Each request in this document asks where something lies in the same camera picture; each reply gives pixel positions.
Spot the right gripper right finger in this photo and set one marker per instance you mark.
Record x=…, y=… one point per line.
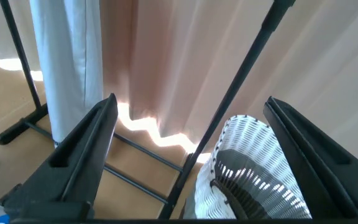
x=331, y=186

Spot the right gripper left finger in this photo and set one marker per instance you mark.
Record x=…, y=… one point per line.
x=61, y=186

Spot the pale grey shorts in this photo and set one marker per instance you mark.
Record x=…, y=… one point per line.
x=67, y=62

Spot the white laundry basket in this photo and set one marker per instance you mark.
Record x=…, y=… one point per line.
x=247, y=133

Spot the black clothes rack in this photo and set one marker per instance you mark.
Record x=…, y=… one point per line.
x=244, y=68

